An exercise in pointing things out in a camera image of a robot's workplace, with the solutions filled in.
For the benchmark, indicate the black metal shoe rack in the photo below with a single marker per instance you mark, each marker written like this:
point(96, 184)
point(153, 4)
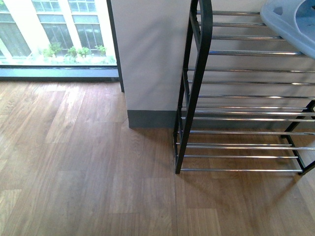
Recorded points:
point(247, 96)

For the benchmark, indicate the light blue slide slipper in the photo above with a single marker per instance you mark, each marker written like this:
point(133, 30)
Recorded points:
point(294, 21)

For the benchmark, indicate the dark framed window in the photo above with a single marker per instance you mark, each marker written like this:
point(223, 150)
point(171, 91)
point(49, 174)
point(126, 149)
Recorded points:
point(58, 40)

